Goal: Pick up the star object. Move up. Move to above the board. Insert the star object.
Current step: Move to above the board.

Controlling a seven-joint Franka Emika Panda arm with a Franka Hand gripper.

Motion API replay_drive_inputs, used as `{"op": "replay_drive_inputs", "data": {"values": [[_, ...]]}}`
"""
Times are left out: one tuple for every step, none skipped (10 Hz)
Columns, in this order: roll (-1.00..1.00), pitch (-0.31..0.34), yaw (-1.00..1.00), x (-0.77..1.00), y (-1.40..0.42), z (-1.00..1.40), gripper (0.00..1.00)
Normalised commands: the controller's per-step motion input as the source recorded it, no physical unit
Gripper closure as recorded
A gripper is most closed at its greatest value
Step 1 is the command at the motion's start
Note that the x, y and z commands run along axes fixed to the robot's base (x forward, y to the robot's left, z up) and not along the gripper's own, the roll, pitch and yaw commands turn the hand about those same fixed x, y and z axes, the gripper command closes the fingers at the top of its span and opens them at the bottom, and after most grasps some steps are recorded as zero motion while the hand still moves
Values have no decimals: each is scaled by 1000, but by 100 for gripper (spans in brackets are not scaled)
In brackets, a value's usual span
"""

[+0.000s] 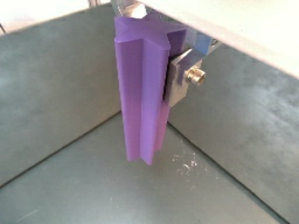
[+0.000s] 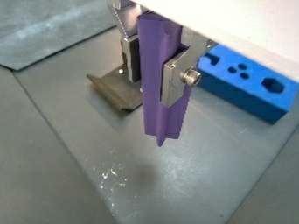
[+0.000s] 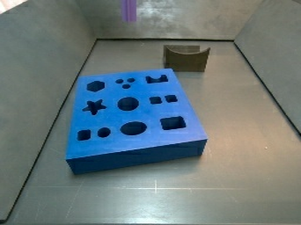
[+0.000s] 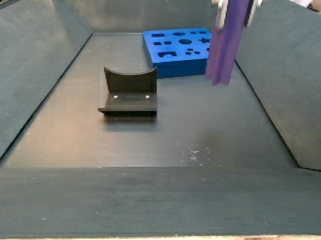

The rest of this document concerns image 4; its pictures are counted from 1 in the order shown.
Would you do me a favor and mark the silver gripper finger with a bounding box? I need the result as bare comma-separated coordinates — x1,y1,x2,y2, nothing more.
246,0,263,26
210,0,230,29

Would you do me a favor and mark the purple star-shaped peg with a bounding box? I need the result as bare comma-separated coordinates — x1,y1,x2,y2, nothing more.
206,0,250,84

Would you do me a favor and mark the blue foam shape board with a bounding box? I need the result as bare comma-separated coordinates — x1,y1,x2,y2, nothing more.
142,28,211,79

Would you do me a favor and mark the black curved holder stand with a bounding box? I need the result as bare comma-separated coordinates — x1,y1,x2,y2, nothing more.
97,68,156,114

